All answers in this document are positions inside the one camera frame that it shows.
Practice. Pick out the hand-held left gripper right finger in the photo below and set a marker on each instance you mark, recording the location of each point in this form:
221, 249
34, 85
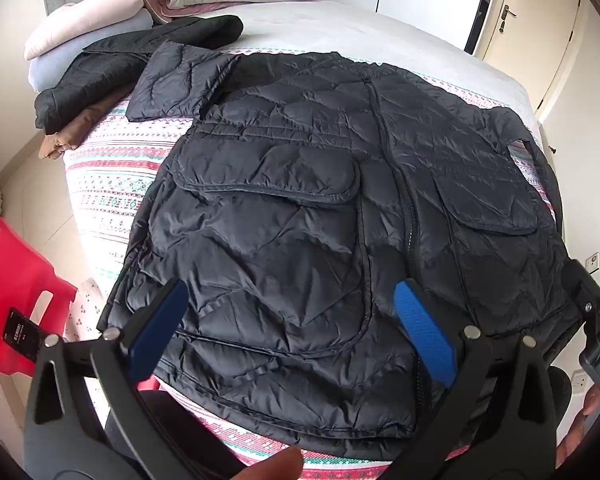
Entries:
425, 330

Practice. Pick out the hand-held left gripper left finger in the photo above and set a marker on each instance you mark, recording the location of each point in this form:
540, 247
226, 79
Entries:
159, 327

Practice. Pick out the large black quilted jacket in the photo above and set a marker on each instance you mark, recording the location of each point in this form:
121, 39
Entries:
300, 200

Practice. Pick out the person's right hand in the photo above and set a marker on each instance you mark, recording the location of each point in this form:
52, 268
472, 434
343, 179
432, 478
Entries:
570, 447

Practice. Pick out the person's left hand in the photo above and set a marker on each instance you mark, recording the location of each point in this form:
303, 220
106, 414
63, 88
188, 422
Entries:
275, 465

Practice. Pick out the patterned knit blanket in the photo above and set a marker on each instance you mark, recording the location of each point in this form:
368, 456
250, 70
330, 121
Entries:
110, 180

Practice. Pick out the red plastic stool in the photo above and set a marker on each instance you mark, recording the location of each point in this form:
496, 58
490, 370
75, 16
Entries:
10, 270

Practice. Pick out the brown garment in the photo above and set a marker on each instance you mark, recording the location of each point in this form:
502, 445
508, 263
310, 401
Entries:
77, 127

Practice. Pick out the cream door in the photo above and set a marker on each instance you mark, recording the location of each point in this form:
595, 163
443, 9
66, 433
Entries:
525, 30

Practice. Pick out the small black quilted jacket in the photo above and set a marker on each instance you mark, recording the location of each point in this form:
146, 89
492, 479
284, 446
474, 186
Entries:
115, 60

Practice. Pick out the light blue pillow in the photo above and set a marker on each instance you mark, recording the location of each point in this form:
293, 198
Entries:
45, 72

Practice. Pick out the grey bed sheet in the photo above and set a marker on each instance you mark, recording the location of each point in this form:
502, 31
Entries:
380, 30

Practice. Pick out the pale pink pillow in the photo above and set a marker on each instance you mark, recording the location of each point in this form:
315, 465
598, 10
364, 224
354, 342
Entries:
87, 17

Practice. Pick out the wall socket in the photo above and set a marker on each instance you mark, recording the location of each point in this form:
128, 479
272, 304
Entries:
591, 261
577, 377

